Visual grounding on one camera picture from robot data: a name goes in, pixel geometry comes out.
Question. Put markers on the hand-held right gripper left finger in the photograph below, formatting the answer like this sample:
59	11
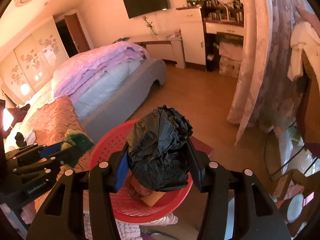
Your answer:
121	170

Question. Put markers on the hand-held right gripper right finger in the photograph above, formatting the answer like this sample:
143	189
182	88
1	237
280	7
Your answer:
196	170

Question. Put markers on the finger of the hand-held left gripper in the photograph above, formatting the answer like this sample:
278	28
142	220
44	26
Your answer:
51	148
50	163

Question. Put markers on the white tissue paper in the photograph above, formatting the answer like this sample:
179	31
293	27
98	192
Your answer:
31	136

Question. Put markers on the green scrub sponge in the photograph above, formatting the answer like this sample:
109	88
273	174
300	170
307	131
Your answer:
80	140

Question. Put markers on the red plastic mesh basket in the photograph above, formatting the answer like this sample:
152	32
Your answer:
130	205

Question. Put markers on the black plastic bag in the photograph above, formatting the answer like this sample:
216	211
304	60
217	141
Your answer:
160	150

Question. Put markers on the rose-patterned blanket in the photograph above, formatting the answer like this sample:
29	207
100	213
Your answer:
55	115

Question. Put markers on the dark brown plush toy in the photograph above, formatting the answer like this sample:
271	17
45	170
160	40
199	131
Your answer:
18	113

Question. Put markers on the white table lamp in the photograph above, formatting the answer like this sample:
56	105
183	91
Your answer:
6	120

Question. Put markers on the pink knit cloth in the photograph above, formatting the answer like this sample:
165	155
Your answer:
120	230

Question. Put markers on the grey bed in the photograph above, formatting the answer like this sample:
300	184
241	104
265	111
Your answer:
130	97

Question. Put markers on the light blue folded quilt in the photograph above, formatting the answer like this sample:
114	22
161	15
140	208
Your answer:
105	87

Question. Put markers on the floral sliding-door wardrobe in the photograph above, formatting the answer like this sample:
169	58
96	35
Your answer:
32	62

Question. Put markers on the black metal rack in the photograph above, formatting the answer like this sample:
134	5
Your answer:
292	160

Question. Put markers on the purple folded quilt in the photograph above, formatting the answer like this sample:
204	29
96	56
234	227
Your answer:
100	60

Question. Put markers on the round white dish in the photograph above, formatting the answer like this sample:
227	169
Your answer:
295	208

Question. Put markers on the stacked storage boxes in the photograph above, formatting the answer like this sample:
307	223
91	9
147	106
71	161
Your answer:
230	60

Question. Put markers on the brown wooden door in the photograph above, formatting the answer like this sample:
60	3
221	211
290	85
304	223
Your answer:
77	33

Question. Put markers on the floral curtain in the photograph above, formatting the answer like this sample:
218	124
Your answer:
265	67

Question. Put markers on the low white desk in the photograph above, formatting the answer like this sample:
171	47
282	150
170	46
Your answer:
160	48

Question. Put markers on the dark cloth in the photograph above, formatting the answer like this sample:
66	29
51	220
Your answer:
122	40

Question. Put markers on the white cabinet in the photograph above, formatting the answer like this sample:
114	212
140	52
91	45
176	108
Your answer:
192	37

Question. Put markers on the rose in vase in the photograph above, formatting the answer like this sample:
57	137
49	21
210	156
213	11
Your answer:
149	25

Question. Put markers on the row of cosmetic bottles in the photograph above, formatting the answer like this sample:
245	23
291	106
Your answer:
200	1

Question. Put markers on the pink garment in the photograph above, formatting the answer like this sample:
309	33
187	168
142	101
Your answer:
310	17

